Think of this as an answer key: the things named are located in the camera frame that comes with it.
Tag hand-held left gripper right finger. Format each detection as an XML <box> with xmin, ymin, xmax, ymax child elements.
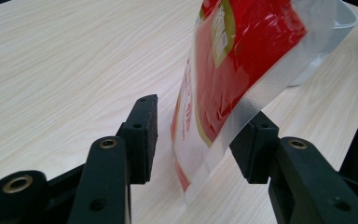
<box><xmin>228</xmin><ymin>110</ymin><xmax>358</xmax><ymax>224</ymax></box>

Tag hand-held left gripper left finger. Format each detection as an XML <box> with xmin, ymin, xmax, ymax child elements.
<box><xmin>67</xmin><ymin>93</ymin><xmax>159</xmax><ymax>224</ymax></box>

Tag red and clear plastic pouch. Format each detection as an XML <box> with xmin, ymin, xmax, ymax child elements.
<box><xmin>170</xmin><ymin>0</ymin><xmax>309</xmax><ymax>206</ymax></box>

